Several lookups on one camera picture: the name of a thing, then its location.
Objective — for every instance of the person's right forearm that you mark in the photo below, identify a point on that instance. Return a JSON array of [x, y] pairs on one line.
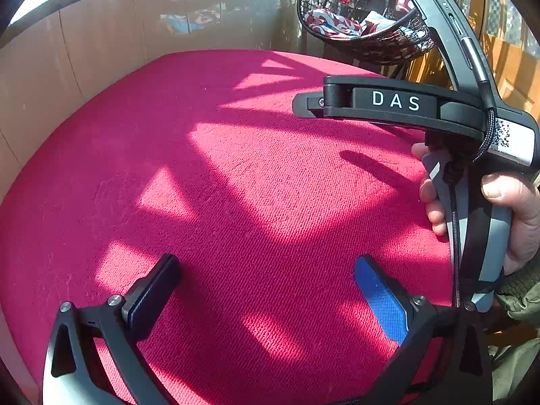
[[519, 303]]

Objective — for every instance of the person's right hand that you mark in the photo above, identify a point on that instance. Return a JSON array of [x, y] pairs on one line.
[[523, 215]]

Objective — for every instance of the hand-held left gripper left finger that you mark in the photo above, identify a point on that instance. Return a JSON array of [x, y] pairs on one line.
[[147, 299]]

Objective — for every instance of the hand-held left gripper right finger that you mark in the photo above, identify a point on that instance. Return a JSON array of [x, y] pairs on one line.
[[382, 299]]

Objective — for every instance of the wooden glazed door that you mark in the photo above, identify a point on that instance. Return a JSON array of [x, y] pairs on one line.
[[514, 71]]

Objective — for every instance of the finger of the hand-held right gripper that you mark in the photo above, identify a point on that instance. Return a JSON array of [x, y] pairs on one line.
[[308, 103]]

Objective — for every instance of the red white patterned cushion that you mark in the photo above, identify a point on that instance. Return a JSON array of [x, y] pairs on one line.
[[333, 23]]

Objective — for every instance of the wicker hanging chair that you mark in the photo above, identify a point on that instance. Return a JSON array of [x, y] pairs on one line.
[[379, 48]]

